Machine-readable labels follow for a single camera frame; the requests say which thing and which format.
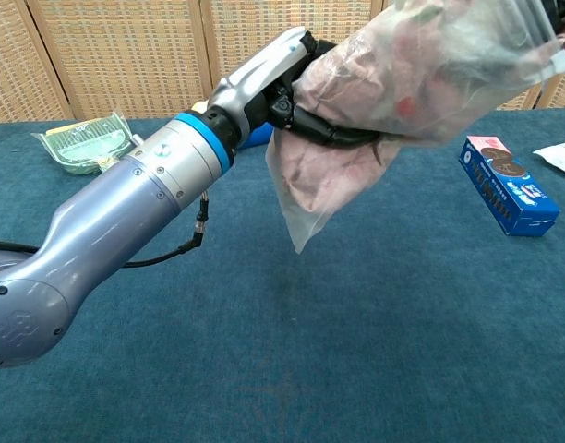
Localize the blue cookie box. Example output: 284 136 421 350
458 135 561 237

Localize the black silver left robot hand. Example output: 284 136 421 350
207 26 391 150

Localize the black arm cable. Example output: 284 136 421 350
0 191 210 269

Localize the translucent zip plastic bag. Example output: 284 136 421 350
265 0 565 254

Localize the white plastic packet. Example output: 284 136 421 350
533 140 565 179

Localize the green plastic dustpan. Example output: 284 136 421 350
30 110 143 175

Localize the pink floral garment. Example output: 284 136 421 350
275 0 547 214

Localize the woven rattan folding screen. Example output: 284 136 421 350
0 0 565 124

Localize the blue carpet table cover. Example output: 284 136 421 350
0 108 565 443

